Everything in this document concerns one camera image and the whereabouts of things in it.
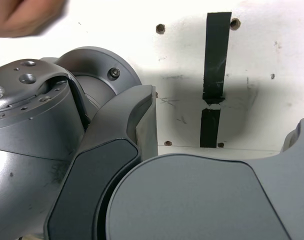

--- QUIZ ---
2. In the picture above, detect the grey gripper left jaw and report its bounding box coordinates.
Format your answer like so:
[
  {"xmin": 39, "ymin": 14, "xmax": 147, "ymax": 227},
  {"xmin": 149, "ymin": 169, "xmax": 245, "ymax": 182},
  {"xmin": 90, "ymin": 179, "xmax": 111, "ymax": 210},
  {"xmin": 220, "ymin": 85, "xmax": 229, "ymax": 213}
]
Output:
[{"xmin": 44, "ymin": 84, "xmax": 160, "ymax": 240}]

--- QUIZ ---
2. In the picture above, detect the black tape strip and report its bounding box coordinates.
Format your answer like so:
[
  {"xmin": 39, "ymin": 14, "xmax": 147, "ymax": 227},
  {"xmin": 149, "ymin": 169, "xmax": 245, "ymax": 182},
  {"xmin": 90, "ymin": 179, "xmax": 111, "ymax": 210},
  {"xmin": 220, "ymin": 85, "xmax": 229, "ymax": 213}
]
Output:
[{"xmin": 199, "ymin": 11, "xmax": 233, "ymax": 148}]

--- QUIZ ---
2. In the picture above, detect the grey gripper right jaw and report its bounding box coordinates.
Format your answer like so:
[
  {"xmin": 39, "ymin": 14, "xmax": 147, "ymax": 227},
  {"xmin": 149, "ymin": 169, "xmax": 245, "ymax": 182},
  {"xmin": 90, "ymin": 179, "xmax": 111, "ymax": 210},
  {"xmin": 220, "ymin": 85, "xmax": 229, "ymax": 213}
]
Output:
[{"xmin": 103, "ymin": 116, "xmax": 304, "ymax": 240}]

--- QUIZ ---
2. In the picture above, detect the person's hand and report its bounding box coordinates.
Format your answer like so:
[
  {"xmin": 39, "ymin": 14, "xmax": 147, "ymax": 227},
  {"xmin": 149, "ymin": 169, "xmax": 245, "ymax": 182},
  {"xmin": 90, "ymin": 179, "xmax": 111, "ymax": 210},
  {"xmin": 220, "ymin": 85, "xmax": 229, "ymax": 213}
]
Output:
[{"xmin": 0, "ymin": 0, "xmax": 70, "ymax": 39}]

